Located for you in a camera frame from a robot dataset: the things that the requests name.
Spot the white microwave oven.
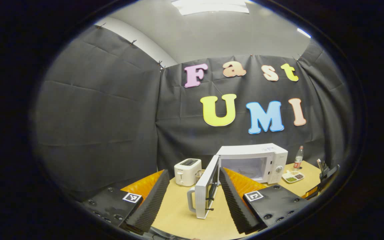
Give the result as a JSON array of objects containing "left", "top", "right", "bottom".
[{"left": 187, "top": 143, "right": 288, "bottom": 219}]

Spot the black backdrop cloth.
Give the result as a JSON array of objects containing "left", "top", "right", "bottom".
[{"left": 32, "top": 24, "right": 354, "bottom": 202}]

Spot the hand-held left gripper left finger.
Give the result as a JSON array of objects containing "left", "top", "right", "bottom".
[{"left": 82, "top": 169, "right": 170, "bottom": 234}]

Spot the clear bottle with red label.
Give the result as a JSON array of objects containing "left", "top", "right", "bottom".
[{"left": 293, "top": 146, "right": 304, "bottom": 169}]

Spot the large ceiling light panel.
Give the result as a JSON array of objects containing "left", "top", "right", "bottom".
[{"left": 171, "top": 0, "right": 250, "bottom": 16}]

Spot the white toaster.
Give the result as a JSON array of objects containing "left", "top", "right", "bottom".
[{"left": 174, "top": 158, "right": 202, "bottom": 187}]

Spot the white divided dish of beans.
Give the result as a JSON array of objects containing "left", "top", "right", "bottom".
[{"left": 281, "top": 170, "right": 305, "bottom": 184}]

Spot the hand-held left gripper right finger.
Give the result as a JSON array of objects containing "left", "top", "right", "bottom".
[{"left": 219, "top": 167, "right": 309, "bottom": 234}]

